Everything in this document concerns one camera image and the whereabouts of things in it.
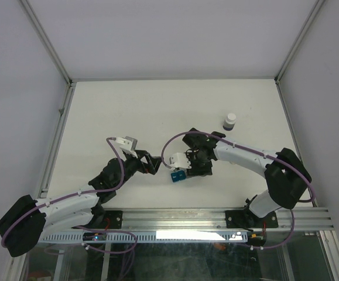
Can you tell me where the aluminium mounting rail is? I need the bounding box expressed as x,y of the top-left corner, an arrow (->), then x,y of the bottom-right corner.
19,207 -> 333,232

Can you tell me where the grey slotted cable duct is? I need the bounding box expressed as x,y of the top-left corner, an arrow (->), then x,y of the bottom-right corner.
39,231 -> 248,244

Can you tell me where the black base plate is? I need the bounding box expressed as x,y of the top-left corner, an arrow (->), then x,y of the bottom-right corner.
225,210 -> 279,230
71,210 -> 124,229

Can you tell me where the teal pill box MON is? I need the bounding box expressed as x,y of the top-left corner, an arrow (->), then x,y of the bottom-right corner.
170,172 -> 180,183

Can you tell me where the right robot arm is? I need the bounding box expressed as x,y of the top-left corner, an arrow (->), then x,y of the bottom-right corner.
182,128 -> 312,229

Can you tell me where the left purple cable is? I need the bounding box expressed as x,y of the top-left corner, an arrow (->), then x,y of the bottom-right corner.
1,136 -> 138,261

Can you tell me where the teal pill box FRI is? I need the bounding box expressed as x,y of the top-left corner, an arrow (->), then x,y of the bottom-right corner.
177,170 -> 186,181

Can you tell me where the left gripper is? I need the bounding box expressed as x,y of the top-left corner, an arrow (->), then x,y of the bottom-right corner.
114,149 -> 162,189

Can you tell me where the white pill bottle blue label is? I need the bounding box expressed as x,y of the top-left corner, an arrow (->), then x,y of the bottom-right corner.
222,113 -> 237,131

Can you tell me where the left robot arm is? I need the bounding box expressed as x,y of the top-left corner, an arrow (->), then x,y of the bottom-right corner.
0,150 -> 162,258

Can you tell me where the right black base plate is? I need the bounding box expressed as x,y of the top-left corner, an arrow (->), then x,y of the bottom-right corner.
225,210 -> 279,230

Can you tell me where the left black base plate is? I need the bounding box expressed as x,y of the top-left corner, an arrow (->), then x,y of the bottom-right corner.
71,210 -> 124,229

